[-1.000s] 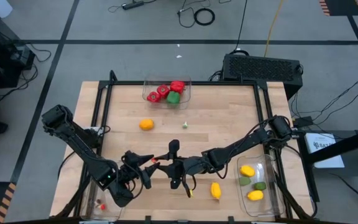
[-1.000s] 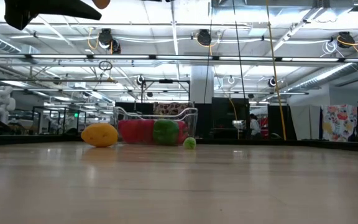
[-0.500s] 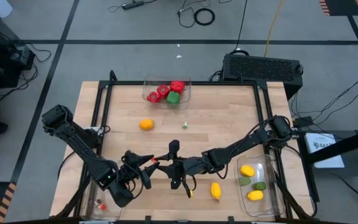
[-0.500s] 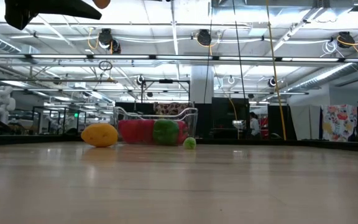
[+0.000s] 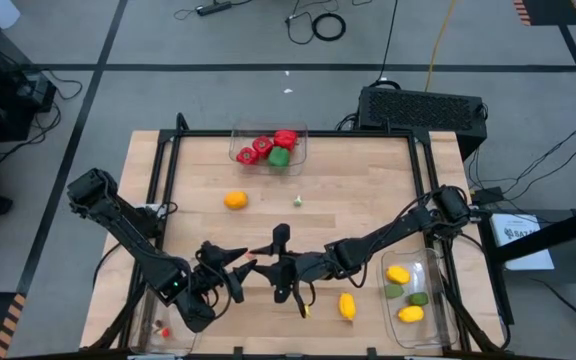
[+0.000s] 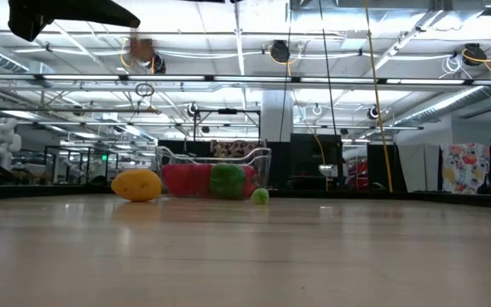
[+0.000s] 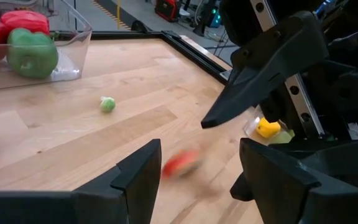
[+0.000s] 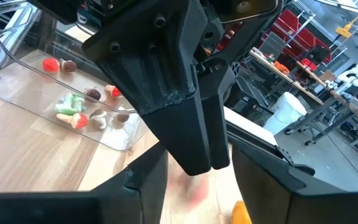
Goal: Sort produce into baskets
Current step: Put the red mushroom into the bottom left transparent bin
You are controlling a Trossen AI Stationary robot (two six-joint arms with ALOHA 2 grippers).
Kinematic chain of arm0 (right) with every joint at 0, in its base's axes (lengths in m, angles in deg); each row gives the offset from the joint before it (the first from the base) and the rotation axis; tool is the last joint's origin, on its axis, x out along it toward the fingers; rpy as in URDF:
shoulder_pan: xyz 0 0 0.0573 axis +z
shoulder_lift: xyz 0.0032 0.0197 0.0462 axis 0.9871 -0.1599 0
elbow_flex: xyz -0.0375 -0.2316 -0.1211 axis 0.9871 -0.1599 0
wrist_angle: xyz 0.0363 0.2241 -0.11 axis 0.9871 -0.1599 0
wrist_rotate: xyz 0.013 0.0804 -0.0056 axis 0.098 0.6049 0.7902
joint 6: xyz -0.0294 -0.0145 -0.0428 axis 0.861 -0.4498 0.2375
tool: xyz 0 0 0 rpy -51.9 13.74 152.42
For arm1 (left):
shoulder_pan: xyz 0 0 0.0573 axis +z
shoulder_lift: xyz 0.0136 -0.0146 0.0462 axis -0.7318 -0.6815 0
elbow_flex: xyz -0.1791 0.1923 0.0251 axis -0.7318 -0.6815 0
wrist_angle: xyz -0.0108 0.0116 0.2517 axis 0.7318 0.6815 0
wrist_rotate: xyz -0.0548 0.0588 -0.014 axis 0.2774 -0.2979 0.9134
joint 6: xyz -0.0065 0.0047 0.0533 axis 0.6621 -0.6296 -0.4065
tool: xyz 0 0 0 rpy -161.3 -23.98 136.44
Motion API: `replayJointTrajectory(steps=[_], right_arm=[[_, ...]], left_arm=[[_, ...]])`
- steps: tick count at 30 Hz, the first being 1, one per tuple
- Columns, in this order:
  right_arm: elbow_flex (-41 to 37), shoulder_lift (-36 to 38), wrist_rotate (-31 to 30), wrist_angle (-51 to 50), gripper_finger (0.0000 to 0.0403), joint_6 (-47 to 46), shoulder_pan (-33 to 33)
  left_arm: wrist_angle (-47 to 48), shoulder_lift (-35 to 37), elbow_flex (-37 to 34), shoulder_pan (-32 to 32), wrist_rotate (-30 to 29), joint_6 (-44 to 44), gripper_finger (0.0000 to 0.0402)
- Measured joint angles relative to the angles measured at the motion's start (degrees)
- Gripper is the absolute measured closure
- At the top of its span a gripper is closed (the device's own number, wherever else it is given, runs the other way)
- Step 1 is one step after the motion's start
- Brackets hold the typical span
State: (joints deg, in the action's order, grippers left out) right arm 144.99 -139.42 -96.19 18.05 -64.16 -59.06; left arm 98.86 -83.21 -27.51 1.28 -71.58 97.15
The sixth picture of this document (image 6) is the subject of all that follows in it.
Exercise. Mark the green cap toy mushroom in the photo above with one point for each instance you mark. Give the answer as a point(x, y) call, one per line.
point(260, 196)

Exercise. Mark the small black ceiling reel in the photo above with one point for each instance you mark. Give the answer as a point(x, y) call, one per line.
point(192, 110)
point(372, 113)

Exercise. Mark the dark floral patterned cloth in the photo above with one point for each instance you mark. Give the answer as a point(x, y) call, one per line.
point(232, 149)

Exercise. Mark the white square pillar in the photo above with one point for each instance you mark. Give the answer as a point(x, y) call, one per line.
point(273, 115)

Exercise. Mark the white curtain panel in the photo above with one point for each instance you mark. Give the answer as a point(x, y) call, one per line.
point(418, 166)

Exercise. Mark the bright floral patterned curtain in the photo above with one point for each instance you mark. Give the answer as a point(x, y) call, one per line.
point(465, 168)

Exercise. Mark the small red toy bell pepper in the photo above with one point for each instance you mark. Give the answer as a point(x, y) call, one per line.
point(177, 181)

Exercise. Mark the long ceiling light bar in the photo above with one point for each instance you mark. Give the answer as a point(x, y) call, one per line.
point(79, 78)

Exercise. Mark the large red toy bell pepper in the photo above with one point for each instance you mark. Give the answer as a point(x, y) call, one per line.
point(250, 179)

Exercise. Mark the green toy bell pepper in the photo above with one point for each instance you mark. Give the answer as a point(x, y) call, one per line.
point(227, 181)

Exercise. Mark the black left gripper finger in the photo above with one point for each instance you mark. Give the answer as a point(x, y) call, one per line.
point(92, 15)

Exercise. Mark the black partition panel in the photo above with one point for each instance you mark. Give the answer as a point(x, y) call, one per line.
point(305, 153)
point(377, 170)

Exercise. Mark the black overhead gantry frame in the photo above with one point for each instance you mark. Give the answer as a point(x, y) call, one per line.
point(227, 111)

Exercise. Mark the orange toy lemon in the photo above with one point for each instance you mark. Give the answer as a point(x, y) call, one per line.
point(136, 184)

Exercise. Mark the clear plastic bin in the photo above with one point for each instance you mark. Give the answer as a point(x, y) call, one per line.
point(263, 164)

